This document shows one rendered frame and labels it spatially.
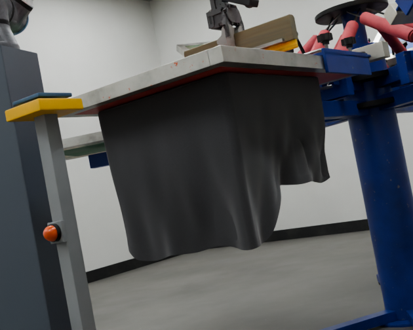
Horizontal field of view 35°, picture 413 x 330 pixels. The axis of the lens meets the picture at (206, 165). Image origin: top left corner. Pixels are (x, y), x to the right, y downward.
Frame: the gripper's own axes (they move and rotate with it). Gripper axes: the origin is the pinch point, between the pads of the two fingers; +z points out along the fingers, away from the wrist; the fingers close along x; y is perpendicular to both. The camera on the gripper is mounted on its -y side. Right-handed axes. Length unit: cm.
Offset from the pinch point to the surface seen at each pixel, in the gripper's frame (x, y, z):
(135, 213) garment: 43, 15, 44
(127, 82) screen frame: 52, 0, 11
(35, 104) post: 76, 7, 15
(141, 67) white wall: -386, 380, -108
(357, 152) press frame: -84, 6, 37
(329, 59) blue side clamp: 2.2, -30.4, 11.4
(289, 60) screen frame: 23.0, -29.3, 12.3
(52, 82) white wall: -252, 380, -89
